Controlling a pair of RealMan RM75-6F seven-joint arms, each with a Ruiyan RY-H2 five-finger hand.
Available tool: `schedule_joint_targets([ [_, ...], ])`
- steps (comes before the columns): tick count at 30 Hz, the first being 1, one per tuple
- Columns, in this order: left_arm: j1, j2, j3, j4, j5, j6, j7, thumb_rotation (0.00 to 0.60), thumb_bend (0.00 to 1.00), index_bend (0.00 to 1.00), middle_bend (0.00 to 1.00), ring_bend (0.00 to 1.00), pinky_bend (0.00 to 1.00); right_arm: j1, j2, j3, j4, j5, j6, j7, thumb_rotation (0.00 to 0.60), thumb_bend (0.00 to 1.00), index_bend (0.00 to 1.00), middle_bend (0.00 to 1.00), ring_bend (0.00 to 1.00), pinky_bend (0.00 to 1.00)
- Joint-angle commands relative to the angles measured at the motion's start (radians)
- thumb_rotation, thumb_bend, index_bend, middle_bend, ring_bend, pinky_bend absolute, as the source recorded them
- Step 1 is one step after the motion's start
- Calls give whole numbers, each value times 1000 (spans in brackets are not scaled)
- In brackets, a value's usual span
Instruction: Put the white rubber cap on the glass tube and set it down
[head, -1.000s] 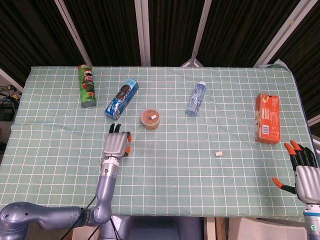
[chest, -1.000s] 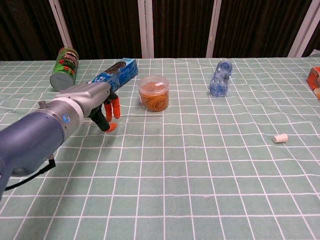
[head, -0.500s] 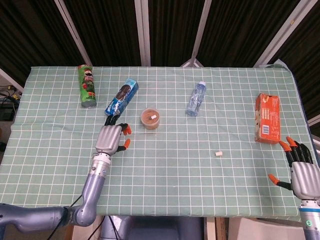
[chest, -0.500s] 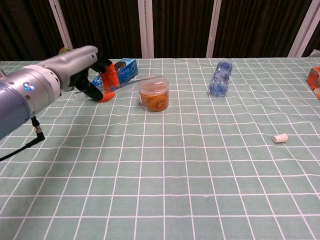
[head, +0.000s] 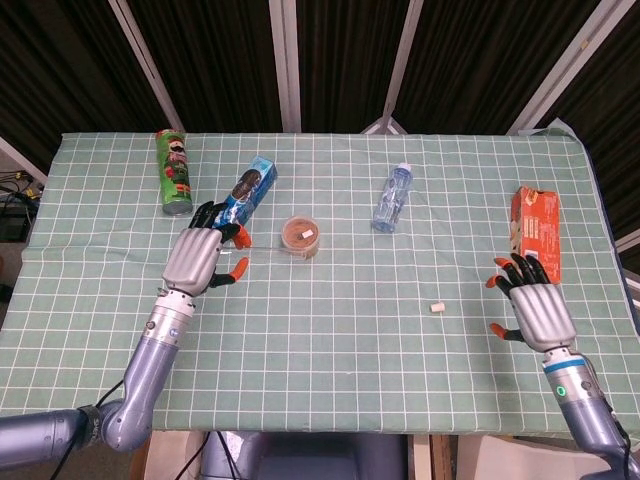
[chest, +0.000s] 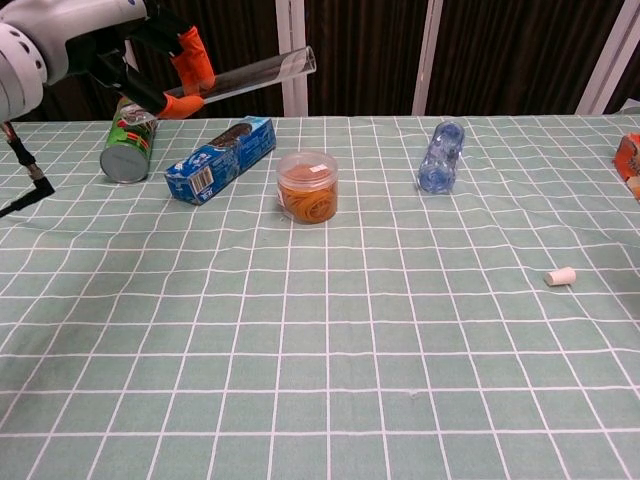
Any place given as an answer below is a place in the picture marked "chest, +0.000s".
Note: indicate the clear glass test tube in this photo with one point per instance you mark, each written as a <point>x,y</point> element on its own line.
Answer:
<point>260,70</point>

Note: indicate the green checked tablecloth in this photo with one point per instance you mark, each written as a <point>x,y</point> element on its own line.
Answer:
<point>350,350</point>

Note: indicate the clear jar of rubber bands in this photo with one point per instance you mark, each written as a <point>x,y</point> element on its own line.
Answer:
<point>307,195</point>

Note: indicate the orange snack box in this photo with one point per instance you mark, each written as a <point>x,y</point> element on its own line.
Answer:
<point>629,155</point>

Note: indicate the blue Oreo cookie box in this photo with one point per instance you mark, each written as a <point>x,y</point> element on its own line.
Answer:
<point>220,160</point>

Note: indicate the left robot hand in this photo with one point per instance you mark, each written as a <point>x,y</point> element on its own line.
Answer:
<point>75,20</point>

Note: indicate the small white stopper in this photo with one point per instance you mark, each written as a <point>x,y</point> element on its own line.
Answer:
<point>560,276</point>

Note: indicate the clear plastic water bottle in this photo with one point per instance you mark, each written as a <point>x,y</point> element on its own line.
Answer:
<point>440,160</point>

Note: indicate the green Pringles can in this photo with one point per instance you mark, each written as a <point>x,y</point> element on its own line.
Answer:
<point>127,160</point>

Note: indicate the white double frame post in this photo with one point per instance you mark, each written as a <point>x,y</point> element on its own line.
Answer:
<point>292,25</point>

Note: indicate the dark brown curtain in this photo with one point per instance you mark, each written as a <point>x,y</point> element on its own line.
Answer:
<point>360,50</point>

